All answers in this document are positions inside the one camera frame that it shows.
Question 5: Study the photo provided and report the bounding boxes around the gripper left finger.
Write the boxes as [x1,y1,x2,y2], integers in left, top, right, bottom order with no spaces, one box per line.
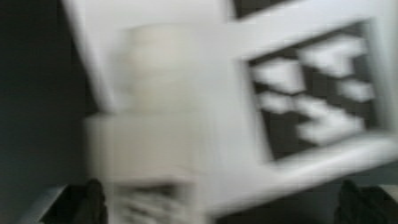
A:
[41,179,108,224]

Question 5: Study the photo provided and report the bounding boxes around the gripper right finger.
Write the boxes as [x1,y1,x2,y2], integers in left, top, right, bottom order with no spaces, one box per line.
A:
[334,181,398,224]

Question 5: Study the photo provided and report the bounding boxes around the white tag sheet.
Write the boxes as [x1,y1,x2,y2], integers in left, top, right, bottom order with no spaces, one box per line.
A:
[66,0,398,213]

